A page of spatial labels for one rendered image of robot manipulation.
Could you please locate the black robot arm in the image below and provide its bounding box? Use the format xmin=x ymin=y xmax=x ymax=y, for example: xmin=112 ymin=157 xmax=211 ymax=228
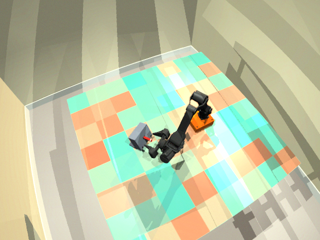
xmin=160 ymin=90 xmax=213 ymax=164

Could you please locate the grey sloped panel with square hole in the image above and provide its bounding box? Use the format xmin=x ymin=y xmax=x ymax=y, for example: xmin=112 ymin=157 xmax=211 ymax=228
xmin=128 ymin=122 xmax=152 ymax=150

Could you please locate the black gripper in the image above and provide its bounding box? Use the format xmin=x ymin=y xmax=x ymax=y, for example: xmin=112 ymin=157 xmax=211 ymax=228
xmin=144 ymin=128 xmax=170 ymax=159

